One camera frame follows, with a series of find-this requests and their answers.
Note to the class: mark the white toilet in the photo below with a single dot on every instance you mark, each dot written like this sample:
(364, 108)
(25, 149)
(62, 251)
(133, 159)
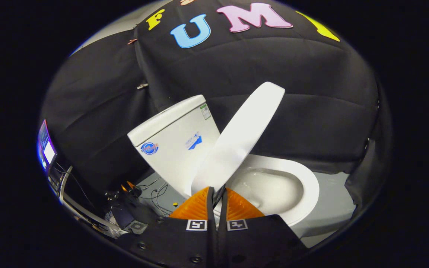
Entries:
(173, 149)

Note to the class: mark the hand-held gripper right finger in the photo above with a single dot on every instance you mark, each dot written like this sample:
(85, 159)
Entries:
(251, 242)

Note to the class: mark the white toilet lid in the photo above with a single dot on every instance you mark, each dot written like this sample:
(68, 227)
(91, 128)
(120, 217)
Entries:
(244, 130)

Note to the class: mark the metal frame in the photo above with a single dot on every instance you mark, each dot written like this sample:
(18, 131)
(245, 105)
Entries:
(69, 197)

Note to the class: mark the white toilet seat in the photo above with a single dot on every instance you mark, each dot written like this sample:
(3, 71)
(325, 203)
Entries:
(307, 186)

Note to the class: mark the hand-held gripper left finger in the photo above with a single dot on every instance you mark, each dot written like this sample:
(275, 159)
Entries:
(184, 242)

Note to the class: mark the red cloth clip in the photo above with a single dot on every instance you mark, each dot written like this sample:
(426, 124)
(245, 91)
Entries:
(132, 41)

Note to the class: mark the black and orange device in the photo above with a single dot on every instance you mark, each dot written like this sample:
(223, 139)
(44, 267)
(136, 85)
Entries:
(127, 191)

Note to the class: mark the lit computer monitor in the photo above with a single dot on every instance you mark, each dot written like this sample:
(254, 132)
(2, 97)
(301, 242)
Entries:
(47, 149)

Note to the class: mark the black box with fan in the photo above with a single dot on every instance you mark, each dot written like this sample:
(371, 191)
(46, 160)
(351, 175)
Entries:
(132, 221)

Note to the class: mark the metal cloth clip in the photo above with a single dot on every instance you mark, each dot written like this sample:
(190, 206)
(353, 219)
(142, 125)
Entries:
(142, 86)

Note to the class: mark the black backdrop cloth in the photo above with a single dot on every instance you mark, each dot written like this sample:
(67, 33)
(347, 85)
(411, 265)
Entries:
(281, 74)

